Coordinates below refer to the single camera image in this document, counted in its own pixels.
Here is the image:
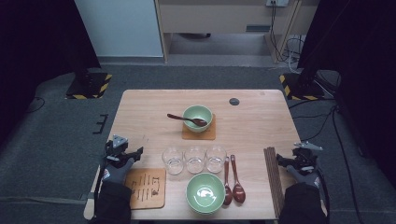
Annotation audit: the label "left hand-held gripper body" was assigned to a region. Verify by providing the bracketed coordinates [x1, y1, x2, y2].
[104, 133, 132, 169]

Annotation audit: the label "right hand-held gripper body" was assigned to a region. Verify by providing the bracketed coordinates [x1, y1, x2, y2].
[290, 141, 324, 172]

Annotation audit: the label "wooden coaster with cutouts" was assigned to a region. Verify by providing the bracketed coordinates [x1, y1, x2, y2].
[124, 167, 167, 210]
[181, 114, 217, 141]

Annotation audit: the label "reddish brown wooden spoon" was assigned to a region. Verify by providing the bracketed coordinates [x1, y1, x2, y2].
[166, 113, 208, 128]
[222, 156, 233, 206]
[229, 154, 247, 204]

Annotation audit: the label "green ceramic bowl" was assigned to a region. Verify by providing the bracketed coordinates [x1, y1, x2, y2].
[182, 105, 214, 133]
[186, 173, 226, 216]

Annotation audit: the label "bundle of wooden chopsticks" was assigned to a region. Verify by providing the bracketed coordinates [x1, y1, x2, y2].
[263, 147, 285, 218]

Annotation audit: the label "clear drinking glass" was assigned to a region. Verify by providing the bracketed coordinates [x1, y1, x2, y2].
[162, 147, 185, 175]
[205, 145, 228, 174]
[184, 146, 207, 175]

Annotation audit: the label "black stand base striped edge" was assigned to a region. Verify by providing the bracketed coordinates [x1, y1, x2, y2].
[65, 72, 113, 100]
[278, 73, 326, 101]

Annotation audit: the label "dark curtain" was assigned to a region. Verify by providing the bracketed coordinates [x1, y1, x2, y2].
[0, 0, 102, 147]
[297, 0, 396, 180]

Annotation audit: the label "white cabinet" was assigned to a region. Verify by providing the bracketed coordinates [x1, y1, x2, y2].
[74, 0, 164, 58]

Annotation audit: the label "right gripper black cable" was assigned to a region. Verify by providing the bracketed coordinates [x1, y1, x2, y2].
[317, 167, 331, 216]

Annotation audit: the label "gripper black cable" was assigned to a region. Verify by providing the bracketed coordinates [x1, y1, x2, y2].
[317, 167, 331, 216]
[94, 164, 108, 200]

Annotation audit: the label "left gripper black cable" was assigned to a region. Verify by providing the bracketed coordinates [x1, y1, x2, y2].
[94, 164, 108, 200]

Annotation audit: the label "long black floor cable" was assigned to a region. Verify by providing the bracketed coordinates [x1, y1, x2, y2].
[331, 106, 365, 224]

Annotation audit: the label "thin black floor cable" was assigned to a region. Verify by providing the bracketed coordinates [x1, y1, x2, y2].
[24, 96, 46, 115]

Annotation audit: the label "white cable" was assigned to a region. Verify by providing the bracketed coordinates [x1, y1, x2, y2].
[286, 36, 304, 74]

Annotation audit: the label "black power cables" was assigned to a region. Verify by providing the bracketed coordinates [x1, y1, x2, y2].
[269, 3, 292, 63]

